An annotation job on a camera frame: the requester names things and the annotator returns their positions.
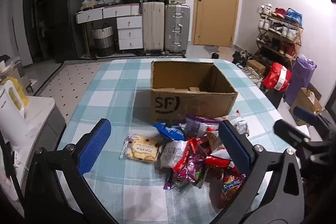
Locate dark grey refrigerator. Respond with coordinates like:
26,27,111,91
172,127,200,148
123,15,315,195
46,0,84,59

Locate dotted rug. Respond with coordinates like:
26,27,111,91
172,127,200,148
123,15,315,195
34,60,105,119

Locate purple gift bag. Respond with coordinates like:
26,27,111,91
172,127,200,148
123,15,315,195
285,55,317,106

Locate brown cardboard box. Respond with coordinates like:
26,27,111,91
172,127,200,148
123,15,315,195
150,60,238,125

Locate bright yellow bag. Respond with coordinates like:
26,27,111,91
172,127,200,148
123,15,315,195
5,77,29,111

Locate purple white snack packet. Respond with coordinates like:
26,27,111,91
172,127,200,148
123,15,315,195
184,113,222,138

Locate shoe rack with shoes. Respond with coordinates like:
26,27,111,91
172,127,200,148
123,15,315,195
257,4,302,62

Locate orange red snack packet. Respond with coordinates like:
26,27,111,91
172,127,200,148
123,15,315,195
205,126,225,153

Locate white electric kettle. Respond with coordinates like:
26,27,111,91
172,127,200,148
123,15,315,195
0,80,28,135

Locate red stick snack packet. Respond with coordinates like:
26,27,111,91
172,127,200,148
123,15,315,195
173,138,198,172

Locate tall dark cabinet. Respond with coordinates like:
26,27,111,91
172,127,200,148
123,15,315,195
22,0,53,62

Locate wooden shoe rack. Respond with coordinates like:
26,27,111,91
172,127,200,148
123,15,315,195
256,14,303,67

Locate red wafer packet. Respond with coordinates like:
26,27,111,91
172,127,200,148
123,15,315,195
203,153,231,168

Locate cream bread packet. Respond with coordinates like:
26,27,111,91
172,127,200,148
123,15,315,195
119,133,162,164

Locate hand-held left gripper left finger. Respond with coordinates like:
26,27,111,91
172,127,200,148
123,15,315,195
25,118,116,224

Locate blue cookie packet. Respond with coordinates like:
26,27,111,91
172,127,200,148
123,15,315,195
153,122,187,141

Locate silver suitcase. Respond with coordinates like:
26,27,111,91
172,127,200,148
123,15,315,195
164,4,191,55

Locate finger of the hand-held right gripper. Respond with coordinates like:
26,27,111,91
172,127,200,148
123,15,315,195
274,119,311,147
293,106,326,130

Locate open brown carton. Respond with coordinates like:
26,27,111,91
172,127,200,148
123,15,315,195
290,88,322,126

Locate beige suitcase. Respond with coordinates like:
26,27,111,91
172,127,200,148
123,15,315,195
142,1,165,54

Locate woven laundry basket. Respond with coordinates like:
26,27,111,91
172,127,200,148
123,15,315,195
93,23,115,56

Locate white pink snack packet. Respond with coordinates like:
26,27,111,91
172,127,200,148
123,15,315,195
160,139,189,170

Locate red cookie packet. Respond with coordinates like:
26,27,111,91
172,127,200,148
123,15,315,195
220,170,248,210

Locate white marble side table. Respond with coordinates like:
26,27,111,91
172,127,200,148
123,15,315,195
0,95,66,201

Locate scattered dark shoes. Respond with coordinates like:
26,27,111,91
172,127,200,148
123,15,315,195
232,51,254,67

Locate white drawer desk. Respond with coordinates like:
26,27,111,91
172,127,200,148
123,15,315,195
76,4,143,58

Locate red shopping bag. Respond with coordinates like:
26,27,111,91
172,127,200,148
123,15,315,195
262,63,292,92

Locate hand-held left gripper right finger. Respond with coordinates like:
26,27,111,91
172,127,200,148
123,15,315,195
218,120,306,224

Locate small cardboard box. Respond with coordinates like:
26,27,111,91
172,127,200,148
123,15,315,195
247,59,265,75

